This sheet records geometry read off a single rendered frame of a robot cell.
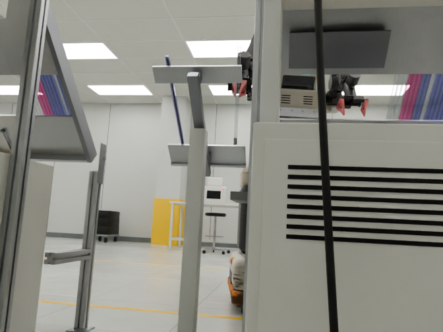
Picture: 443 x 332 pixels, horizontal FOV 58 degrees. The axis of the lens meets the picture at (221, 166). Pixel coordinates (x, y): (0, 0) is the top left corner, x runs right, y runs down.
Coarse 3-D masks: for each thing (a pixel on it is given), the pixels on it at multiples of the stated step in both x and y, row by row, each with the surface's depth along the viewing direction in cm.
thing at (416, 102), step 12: (396, 84) 136; (408, 84) 135; (420, 84) 135; (432, 84) 134; (396, 96) 138; (408, 96) 138; (420, 96) 137; (432, 96) 137; (396, 108) 141; (408, 108) 140; (420, 108) 140; (432, 108) 139
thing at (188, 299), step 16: (192, 128) 156; (192, 144) 155; (192, 160) 154; (192, 176) 154; (192, 192) 153; (192, 208) 152; (192, 224) 151; (192, 240) 150; (192, 256) 149; (192, 272) 148; (192, 288) 147; (192, 304) 146; (192, 320) 145
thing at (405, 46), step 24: (288, 24) 127; (312, 24) 126; (336, 24) 125; (360, 24) 124; (384, 24) 123; (408, 24) 122; (432, 24) 121; (288, 48) 132; (312, 48) 127; (336, 48) 126; (360, 48) 125; (384, 48) 124; (408, 48) 127; (432, 48) 126; (288, 72) 137; (312, 72) 136; (336, 72) 135; (360, 72) 134; (384, 72) 133; (408, 72) 132; (432, 72) 130
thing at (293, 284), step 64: (320, 0) 64; (384, 0) 97; (320, 64) 62; (320, 128) 61; (320, 192) 64; (384, 192) 63; (320, 256) 63; (384, 256) 62; (320, 320) 62; (384, 320) 60
